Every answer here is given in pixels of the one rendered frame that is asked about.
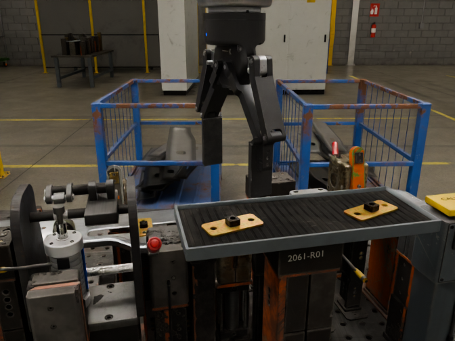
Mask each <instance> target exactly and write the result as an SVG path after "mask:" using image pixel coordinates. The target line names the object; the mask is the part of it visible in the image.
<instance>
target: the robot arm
mask: <svg viewBox="0 0 455 341"><path fill-rule="evenodd" d="M197 4H198V6H199V7H207V8H208V10H209V12H208V13H203V20H204V42H205V43H206V44H207V45H215V49H205V50H204V51H203V64H202V72H201V77H200V83H199V88H198V94H197V98H196V105H195V111H196V112H200V117H201V119H202V164H203V165H204V166H209V165H214V164H221V163H222V118H221V117H222V116H220V115H222V114H221V112H220V111H221V108H222V106H223V103H224V101H225V99H226V97H227V95H228V92H229V90H232V91H233V93H234V95H236V96H238V97H239V100H240V103H241V105H242V109H243V111H244V114H245V116H246V120H247V123H248V125H249V128H250V130H251V134H252V136H253V140H252V141H249V142H248V196H249V197H250V198H256V197H260V196H266V195H270V194H271V193H272V164H273V146H274V144H275V142H279V141H285V140H286V132H285V129H284V123H283V120H282V114H281V110H280V105H279V101H278V96H277V92H276V86H275V83H274V78H273V62H272V57H271V56H270V55H256V49H255V48H256V46H257V45H261V44H263V43H264V42H265V19H266V13H261V8H262V7H270V6H271V5H272V0H197ZM260 76H262V77H260ZM203 102H204V103H203ZM274 129H275V130H276V131H275V130H274ZM260 131H261V133H260Z"/></svg>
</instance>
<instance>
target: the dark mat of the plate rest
mask: <svg viewBox="0 0 455 341"><path fill-rule="evenodd" d="M377 200H382V201H384V202H387V203H389V204H392V205H394V206H396V207H398V210H396V211H394V212H390V213H388V214H384V215H382V216H379V217H376V218H373V219H370V220H367V221H358V220H356V219H354V218H352V217H350V216H348V215H346V214H344V210H347V209H350V208H354V207H356V206H361V205H363V204H364V203H366V202H370V201H372V202H374V201H377ZM178 212H179V216H180V219H181V224H182V226H183V230H184V233H185V237H186V241H187V243H188V247H189V248H191V247H197V246H209V245H215V244H227V243H233V242H245V241H251V240H263V239H269V238H276V237H288V236H294V235H305V234H312V233H324V232H330V231H342V230H348V229H359V228H366V227H378V226H384V225H396V224H402V223H414V222H421V221H432V220H431V219H430V218H428V217H426V216H425V215H423V214H422V213H420V212H419V211H417V210H416V209H414V208H413V207H411V206H409V205H408V204H406V203H405V202H403V201H402V200H400V199H399V198H397V197H395V196H394V195H393V194H391V193H389V192H388V191H387V190H385V191H371V192H364V193H356V194H342V195H334V196H320V197H312V198H298V199H290V200H276V201H268V202H254V203H247V204H232V205H225V206H212V207H204V208H190V209H182V210H178ZM244 214H253V215H255V216H256V217H257V218H258V219H260V220H261V221H263V225H262V226H259V227H254V228H251V229H246V230H243V231H238V232H235V233H229V234H226V235H221V236H218V237H210V236H209V235H208V234H207V233H206V232H205V231H204V230H203V229H202V224H205V223H211V222H214V221H220V220H223V219H225V217H228V216H232V215H236V216H241V215H244Z"/></svg>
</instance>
